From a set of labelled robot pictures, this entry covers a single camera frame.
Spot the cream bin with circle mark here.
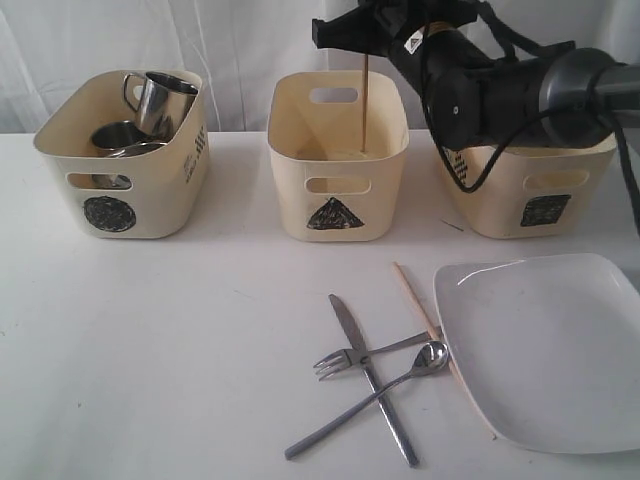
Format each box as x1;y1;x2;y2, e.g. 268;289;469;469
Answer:
33;70;210;239

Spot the steel table knife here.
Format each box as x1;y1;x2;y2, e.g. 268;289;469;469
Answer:
328;294;419;467

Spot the cream bin with triangle mark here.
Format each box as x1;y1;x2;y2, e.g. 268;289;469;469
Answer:
267;71;409;242

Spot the steel mug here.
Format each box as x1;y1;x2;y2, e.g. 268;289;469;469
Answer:
90;120;149;153
122;71;199;141

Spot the small dark pin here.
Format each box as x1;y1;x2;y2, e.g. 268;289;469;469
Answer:
440;219;465;232

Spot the steel mug front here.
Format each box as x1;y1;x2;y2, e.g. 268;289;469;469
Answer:
122;71;199;141

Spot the white square plate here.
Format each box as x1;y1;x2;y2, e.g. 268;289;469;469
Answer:
433;253;639;455

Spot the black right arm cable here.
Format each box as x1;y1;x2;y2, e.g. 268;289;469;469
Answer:
422;0;640;236

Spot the cream bin with square mark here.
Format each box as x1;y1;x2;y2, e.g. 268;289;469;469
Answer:
439;136;616;239

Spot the steel fork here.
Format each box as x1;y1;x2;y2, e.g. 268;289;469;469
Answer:
313;332;431;381

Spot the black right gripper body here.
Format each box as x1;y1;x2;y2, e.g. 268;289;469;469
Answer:
349;1;478;75

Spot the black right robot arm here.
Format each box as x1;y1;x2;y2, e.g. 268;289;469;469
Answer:
312;1;639;150

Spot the stainless steel bowl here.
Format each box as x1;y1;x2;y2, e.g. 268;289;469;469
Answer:
91;141;166;190

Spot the wooden chopstick long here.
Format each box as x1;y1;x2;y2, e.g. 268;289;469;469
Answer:
360;54;369;155

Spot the steel spoon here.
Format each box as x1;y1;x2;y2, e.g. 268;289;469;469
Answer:
284;340;450;460

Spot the wooden chopstick pale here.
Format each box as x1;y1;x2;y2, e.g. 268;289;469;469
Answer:
391;262;467;390

